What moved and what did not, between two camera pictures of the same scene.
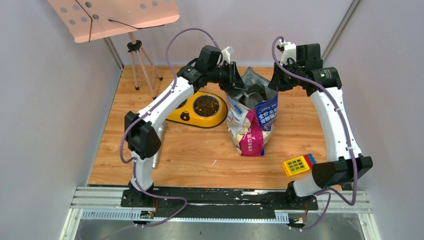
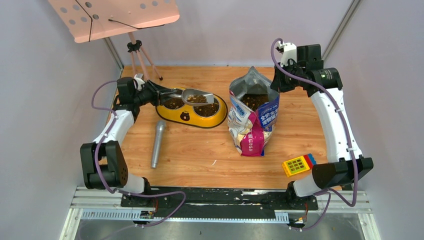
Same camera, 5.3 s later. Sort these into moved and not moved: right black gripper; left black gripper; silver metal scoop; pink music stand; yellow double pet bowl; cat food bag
Moved: silver metal scoop; left black gripper
Not moved: right black gripper; cat food bag; pink music stand; yellow double pet bowl
